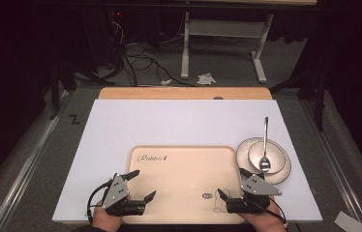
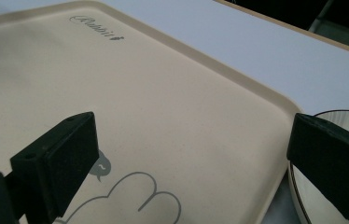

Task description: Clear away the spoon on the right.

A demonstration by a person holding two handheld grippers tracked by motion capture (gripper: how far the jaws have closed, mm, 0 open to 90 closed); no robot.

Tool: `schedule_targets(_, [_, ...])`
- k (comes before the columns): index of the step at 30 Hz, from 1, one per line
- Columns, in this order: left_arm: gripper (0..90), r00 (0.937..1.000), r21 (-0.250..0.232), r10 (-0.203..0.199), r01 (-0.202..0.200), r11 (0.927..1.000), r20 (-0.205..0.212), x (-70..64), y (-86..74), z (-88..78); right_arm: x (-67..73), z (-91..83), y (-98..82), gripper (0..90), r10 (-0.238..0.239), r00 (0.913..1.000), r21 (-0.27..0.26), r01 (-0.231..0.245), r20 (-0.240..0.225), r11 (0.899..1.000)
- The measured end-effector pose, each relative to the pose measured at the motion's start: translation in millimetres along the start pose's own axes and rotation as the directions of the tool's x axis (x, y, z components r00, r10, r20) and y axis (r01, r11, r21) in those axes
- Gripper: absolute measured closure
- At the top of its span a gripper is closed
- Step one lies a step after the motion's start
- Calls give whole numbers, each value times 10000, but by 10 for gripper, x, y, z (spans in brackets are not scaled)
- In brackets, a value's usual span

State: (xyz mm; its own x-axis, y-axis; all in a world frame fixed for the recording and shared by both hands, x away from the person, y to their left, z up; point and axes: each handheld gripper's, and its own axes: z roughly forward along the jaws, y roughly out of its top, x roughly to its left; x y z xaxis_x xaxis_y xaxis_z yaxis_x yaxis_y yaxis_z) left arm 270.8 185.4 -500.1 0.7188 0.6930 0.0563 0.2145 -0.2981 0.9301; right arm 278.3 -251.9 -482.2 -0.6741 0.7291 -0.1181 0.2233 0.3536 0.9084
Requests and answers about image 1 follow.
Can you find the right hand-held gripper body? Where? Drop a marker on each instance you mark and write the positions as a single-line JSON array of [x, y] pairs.
[[258, 188]]

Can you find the large crumpled white paper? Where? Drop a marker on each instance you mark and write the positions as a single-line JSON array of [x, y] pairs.
[[206, 79]]

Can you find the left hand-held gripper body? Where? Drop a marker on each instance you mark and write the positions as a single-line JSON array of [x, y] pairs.
[[116, 193]]

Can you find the white metal desk frame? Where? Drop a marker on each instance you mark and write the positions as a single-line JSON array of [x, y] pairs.
[[224, 28]]

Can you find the person's right hand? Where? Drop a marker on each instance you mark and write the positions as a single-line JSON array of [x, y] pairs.
[[267, 220]]

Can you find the dark round table grommet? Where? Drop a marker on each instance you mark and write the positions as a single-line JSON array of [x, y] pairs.
[[218, 97]]

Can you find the white ceramic bowl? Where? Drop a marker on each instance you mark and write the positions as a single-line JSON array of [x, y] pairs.
[[276, 154]]

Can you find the white table mat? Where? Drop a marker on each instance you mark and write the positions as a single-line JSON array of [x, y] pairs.
[[169, 122]]

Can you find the black metal stand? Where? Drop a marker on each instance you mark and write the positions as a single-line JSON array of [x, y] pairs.
[[55, 93], [320, 103]]

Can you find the person's left hand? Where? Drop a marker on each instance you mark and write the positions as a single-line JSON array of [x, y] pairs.
[[105, 220]]

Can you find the white ceramic plate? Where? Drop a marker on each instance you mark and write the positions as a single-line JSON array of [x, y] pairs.
[[282, 174]]

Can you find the metal spoon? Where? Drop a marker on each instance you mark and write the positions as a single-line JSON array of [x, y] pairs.
[[264, 162]]

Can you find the aluminium floor rail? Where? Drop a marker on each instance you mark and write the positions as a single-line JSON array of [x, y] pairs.
[[337, 167], [24, 183]]

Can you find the wooden table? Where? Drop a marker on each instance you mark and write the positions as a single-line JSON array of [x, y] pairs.
[[169, 92]]

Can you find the beige plastic tray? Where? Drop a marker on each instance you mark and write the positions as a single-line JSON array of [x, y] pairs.
[[182, 180]]

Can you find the small crumpled white paper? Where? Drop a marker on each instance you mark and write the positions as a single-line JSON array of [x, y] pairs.
[[166, 82]]

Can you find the flat white paper sheet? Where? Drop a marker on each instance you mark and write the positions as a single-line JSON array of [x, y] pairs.
[[350, 222]]

